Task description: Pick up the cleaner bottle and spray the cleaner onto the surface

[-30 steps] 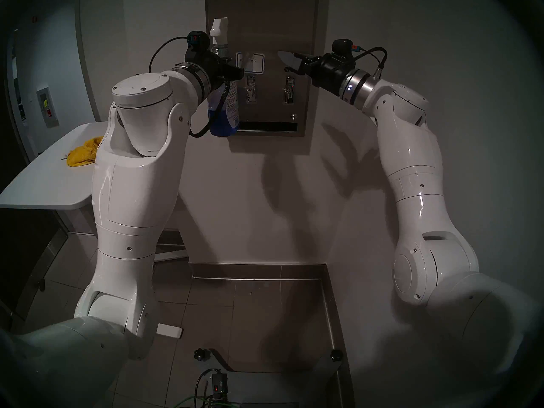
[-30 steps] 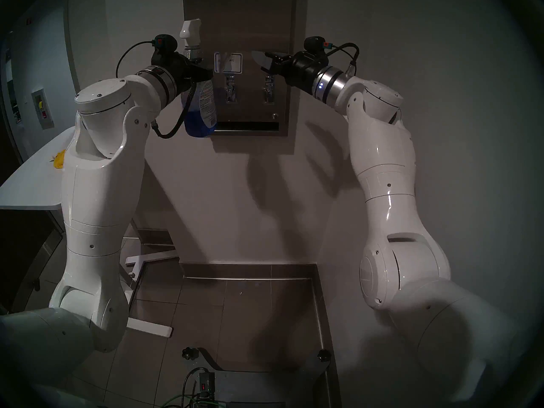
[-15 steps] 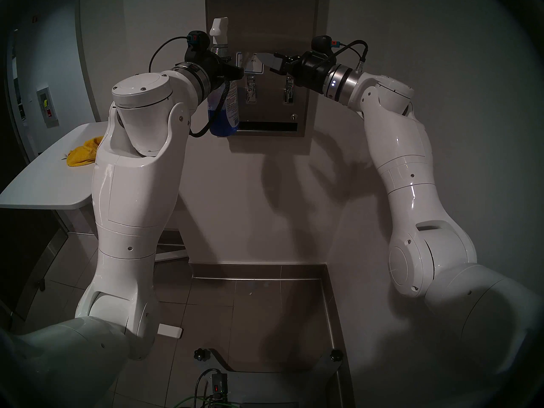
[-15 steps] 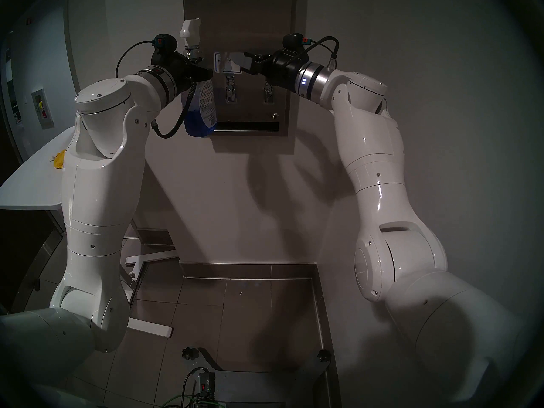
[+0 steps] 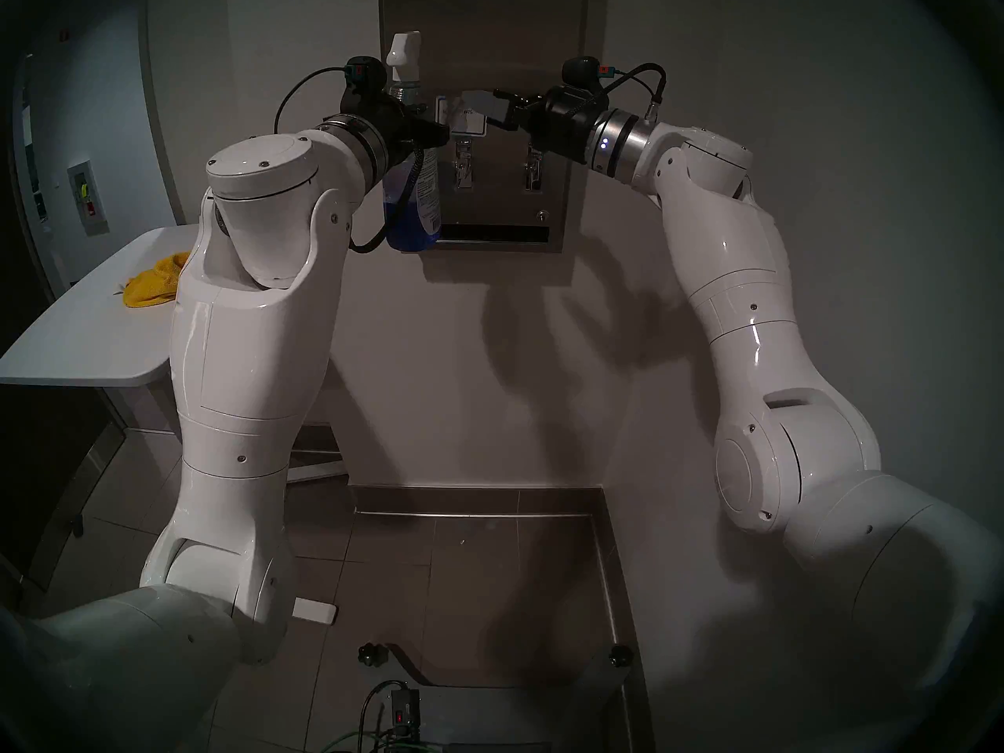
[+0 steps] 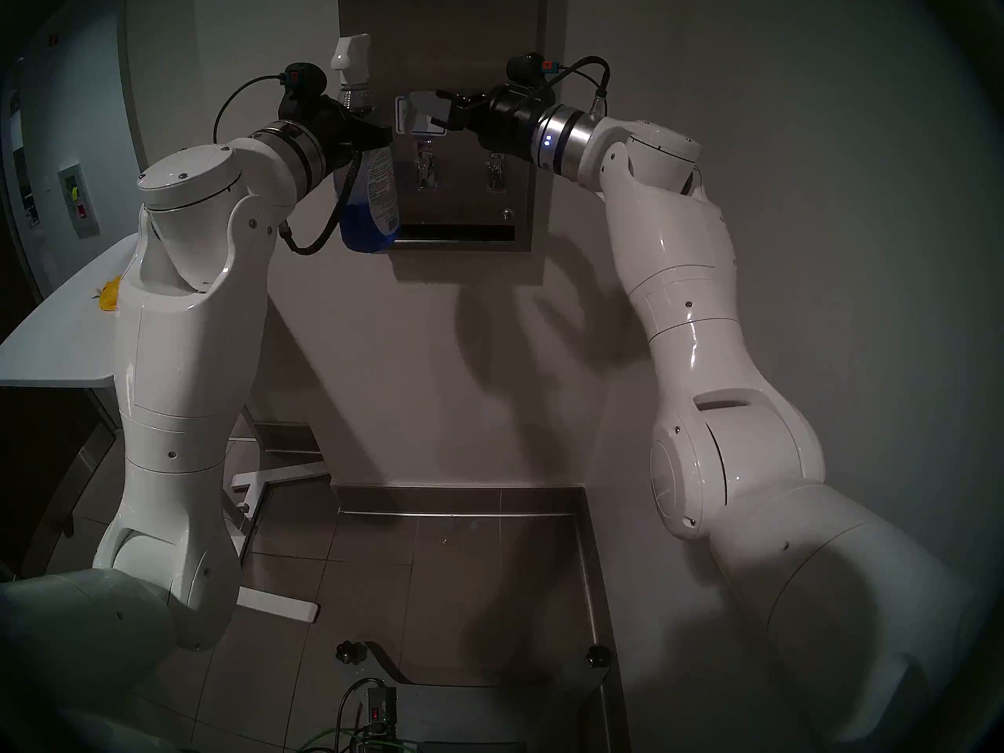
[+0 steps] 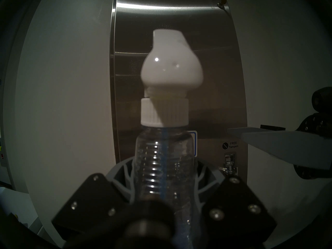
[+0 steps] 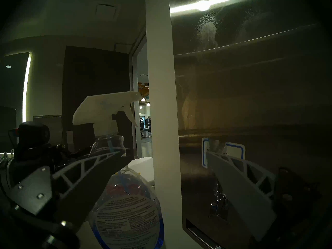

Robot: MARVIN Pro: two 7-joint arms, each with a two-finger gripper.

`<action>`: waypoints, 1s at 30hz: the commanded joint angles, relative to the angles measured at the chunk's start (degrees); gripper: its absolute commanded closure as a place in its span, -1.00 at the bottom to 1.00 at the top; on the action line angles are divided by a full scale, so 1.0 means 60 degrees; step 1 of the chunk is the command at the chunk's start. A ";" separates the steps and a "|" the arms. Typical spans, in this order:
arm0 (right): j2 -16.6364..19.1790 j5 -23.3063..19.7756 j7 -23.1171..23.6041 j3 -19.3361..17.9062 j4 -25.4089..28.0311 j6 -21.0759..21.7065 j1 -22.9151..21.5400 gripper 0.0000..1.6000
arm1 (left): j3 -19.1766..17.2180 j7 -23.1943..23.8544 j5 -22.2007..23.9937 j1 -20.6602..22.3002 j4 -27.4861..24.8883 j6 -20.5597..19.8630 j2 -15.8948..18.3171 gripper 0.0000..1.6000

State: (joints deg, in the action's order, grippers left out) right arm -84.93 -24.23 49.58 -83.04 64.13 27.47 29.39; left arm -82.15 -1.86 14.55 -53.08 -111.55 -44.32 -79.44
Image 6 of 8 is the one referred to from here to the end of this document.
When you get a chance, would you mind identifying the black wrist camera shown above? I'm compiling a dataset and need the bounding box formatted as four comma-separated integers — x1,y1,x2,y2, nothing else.
506,52,567,86
281,64,329,101

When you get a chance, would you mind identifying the blue cleaner spray bottle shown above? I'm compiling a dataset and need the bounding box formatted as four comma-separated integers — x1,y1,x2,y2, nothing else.
329,34,402,255

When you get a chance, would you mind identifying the green cable bundle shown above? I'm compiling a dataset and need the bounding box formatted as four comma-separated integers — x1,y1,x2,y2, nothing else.
294,726,418,753

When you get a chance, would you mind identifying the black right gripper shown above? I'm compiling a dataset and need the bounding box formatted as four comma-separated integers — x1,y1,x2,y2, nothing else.
406,82,555,159

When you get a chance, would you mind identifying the white overbed table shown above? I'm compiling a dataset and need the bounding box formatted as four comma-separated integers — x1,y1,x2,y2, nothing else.
0,232,330,624

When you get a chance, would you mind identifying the black box with red light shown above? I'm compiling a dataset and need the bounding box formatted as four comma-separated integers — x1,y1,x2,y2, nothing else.
365,685,400,733

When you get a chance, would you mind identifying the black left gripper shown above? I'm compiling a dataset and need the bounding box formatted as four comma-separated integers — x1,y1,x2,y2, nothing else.
278,93,394,173

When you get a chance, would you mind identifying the gray wall switch box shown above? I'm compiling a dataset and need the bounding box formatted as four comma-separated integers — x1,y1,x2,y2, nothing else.
59,163,102,240

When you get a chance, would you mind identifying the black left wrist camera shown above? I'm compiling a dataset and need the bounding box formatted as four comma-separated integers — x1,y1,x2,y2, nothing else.
281,64,329,101

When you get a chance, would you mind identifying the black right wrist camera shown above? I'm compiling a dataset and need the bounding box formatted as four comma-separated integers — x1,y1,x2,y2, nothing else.
506,52,567,86

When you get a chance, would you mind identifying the gray robot base plate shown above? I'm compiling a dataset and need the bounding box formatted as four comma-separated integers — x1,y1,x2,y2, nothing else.
336,640,614,753

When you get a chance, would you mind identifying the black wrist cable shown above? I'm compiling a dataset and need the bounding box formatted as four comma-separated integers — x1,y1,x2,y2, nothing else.
213,73,363,256
549,56,613,122

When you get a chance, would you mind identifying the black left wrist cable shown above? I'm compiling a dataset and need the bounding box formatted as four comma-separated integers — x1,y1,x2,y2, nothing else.
213,73,363,256

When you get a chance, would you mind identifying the stainless steel wall dispenser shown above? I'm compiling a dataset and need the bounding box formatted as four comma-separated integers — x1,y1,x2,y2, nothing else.
337,0,550,253

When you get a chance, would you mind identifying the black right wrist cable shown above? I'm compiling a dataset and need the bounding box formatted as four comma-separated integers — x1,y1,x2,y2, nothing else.
549,56,613,122

